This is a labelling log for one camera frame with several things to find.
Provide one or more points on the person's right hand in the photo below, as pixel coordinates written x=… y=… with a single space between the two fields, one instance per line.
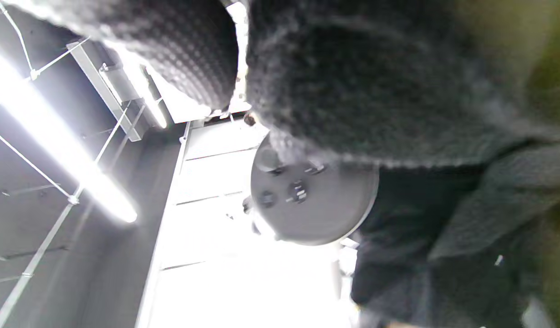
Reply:
x=375 y=82

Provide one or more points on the grey white right hand controller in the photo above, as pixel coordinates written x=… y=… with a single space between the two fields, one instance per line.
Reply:
x=314 y=205

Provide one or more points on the ceiling light strip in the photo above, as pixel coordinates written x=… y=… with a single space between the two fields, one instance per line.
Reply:
x=155 y=102
x=57 y=136

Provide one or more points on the grey ceiling rail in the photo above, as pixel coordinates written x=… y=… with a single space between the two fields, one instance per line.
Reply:
x=104 y=86

